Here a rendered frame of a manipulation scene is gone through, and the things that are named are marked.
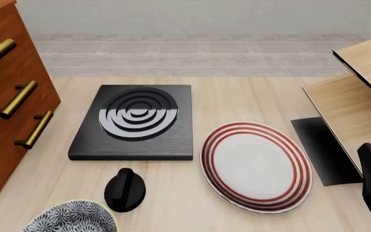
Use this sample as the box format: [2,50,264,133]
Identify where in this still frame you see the wooden cabinet drawer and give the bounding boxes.
[0,79,62,205]
[0,2,39,102]
[0,51,52,160]

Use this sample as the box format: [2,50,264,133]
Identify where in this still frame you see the round black stove knob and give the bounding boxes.
[104,168,147,213]

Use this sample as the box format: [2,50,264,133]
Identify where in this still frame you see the flat black stove plate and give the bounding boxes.
[68,84,195,162]

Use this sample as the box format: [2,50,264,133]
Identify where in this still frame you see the white plate with red rings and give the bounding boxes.
[199,121,314,215]

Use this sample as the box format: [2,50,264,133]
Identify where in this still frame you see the pale wooden rack black base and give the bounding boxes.
[290,32,371,188]

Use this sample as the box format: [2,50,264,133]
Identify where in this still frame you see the black white patterned bowl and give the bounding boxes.
[23,199,119,232]

